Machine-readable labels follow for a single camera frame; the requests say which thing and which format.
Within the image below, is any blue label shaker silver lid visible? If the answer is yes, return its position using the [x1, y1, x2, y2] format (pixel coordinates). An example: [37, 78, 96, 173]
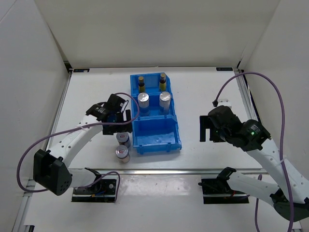
[159, 91, 171, 115]

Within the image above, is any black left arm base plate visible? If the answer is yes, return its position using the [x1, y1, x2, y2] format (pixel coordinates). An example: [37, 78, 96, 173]
[71, 174, 119, 203]

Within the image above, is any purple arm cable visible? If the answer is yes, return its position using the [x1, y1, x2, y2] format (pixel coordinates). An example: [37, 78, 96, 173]
[16, 93, 140, 203]
[212, 72, 295, 232]

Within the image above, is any yellow label bottle gold cap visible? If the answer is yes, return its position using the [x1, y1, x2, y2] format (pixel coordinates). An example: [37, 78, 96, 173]
[159, 73, 166, 92]

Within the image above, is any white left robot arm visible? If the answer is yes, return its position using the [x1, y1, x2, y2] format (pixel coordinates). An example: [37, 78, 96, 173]
[33, 93, 133, 196]

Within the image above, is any aluminium table frame rail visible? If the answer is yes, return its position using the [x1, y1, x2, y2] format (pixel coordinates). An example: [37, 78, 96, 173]
[23, 68, 262, 232]

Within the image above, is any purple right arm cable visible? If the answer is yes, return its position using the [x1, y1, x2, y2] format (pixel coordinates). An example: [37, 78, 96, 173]
[212, 72, 295, 232]

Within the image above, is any blue bin near compartment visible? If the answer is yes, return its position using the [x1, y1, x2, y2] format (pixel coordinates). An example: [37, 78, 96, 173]
[132, 115, 182, 155]

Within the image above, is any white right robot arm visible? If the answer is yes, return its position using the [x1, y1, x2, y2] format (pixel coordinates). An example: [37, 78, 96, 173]
[199, 105, 309, 222]

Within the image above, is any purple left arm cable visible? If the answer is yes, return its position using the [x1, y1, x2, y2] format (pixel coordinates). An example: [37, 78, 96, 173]
[16, 93, 140, 203]

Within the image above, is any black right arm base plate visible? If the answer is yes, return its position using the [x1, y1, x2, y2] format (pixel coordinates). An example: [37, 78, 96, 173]
[198, 177, 249, 204]

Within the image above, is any red label spice jar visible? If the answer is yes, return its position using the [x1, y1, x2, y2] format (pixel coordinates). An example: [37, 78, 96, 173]
[116, 132, 131, 148]
[115, 145, 130, 163]

